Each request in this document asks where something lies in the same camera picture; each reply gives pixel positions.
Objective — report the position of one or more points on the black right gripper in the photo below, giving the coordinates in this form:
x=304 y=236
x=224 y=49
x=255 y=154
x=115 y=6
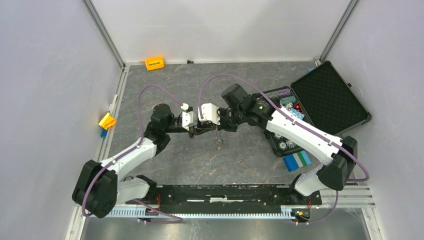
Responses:
x=221 y=111

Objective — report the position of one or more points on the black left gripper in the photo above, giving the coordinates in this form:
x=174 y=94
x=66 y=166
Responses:
x=193 y=131

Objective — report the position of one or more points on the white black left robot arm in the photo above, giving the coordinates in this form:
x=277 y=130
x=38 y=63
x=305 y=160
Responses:
x=99 y=187

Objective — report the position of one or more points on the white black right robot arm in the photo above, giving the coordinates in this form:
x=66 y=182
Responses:
x=337 y=156

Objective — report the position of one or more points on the blue green toy bricks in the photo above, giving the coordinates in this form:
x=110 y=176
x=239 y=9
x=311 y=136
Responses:
x=297 y=160

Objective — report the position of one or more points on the orange yellow plastic block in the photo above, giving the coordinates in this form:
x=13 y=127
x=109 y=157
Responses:
x=154 y=63

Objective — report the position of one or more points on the yellow orange toy block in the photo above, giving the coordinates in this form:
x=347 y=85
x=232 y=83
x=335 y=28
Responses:
x=107 y=121

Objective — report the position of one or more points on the black poker chip case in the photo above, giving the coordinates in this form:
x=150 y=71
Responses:
x=325 y=99

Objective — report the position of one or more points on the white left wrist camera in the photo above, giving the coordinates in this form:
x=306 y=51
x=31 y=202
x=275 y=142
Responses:
x=189 y=117

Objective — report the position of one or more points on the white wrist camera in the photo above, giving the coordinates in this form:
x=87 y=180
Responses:
x=208 y=112
x=189 y=117

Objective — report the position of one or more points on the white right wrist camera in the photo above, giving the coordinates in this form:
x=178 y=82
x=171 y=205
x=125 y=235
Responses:
x=208 y=112

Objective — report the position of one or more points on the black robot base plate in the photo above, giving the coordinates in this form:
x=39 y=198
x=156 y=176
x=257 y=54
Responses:
x=227 y=198

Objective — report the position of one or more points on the white toothed cable duct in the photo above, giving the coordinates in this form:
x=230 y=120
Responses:
x=141 y=212

